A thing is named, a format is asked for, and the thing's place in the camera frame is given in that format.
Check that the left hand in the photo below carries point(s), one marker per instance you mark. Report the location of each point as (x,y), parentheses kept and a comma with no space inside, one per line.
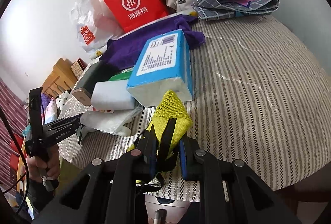
(53,165)

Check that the purple towel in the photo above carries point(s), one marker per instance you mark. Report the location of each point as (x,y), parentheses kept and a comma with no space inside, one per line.
(124,52)

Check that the brown patterned book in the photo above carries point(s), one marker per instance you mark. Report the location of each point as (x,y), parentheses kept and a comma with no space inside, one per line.
(78,68)

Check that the green wet wipes pack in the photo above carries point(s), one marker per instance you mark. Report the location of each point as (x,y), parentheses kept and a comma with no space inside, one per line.
(122,75)

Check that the white sponge block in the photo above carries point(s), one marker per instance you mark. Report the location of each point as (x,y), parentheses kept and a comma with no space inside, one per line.
(112,95)

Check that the dark green tea tin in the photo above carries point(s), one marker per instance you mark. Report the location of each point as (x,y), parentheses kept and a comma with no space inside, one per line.
(97,72)

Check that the red paper shopping bag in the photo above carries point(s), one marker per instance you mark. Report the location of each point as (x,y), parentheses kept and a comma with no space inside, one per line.
(132,14)

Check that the blue tissue pack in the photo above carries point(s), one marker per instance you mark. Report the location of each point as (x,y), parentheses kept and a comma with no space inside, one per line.
(164,64)

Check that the yellow mesh pouch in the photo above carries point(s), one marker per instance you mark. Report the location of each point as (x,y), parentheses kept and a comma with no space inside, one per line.
(170,122)

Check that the white Miniso plastic bag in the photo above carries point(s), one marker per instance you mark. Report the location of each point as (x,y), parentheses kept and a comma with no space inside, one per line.
(93,27)

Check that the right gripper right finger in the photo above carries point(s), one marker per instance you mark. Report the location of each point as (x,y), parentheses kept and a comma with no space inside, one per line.
(190,168)

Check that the clear plastic bag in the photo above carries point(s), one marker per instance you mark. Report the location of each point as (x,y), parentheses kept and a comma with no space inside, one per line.
(111,123)

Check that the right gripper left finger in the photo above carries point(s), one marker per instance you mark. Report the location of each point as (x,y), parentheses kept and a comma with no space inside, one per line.
(147,143)

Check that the wooden headboard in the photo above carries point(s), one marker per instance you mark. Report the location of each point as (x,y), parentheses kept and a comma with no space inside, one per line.
(61,79)

